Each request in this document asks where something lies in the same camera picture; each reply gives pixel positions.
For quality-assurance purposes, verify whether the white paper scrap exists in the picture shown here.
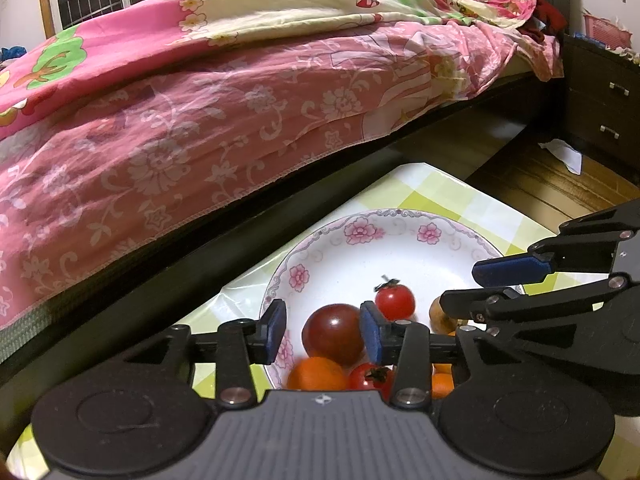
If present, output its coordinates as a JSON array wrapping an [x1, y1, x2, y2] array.
[[537, 139, 583, 176]]

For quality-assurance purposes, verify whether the small red tomato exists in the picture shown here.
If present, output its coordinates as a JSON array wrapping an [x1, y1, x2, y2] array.
[[347, 362, 396, 403], [374, 275, 417, 322]]

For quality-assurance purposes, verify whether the pink plastic basket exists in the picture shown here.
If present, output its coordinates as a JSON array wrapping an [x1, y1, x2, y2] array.
[[584, 12, 632, 51]]

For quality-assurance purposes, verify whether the pink floral bed sheet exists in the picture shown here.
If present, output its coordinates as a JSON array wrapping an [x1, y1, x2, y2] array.
[[0, 20, 566, 331]]

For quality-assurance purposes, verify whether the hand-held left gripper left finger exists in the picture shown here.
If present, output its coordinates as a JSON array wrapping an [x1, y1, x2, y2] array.
[[122, 299, 288, 407]]

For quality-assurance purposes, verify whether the mandarin orange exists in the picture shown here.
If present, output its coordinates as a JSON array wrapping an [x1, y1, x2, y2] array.
[[431, 362, 457, 400], [286, 356, 351, 392]]

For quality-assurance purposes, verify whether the white floral rim plate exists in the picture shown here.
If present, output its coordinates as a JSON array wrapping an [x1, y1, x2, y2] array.
[[259, 209, 526, 396]]

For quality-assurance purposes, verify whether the red clothing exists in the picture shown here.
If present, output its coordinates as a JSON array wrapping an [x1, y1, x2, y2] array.
[[520, 0, 568, 43]]

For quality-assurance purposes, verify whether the cartoon print cream pink quilt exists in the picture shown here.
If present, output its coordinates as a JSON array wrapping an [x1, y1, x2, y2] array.
[[0, 0, 538, 131]]

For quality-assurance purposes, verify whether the green white checkered tablecloth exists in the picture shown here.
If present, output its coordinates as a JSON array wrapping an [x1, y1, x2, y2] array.
[[5, 161, 611, 480]]

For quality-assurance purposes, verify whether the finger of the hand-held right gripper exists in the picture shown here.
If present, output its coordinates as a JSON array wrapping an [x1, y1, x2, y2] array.
[[471, 203, 640, 287], [439, 273, 633, 342]]

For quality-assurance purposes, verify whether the grey mattress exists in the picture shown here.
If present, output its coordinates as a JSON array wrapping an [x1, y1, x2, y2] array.
[[0, 305, 48, 361]]

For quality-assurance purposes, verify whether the dark wooden nightstand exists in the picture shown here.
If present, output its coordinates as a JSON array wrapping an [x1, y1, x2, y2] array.
[[562, 30, 640, 186]]

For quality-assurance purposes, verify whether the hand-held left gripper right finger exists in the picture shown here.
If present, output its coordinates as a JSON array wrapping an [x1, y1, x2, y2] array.
[[359, 301, 506, 407]]

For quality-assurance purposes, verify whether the large dark red tomato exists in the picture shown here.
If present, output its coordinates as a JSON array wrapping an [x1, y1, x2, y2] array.
[[301, 303, 366, 367]]

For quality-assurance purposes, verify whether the small brown round fruit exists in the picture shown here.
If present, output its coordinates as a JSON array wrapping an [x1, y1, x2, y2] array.
[[429, 296, 461, 336]]

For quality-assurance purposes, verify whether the dark wooden bed frame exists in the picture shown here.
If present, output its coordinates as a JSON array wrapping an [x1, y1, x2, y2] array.
[[0, 0, 573, 391]]

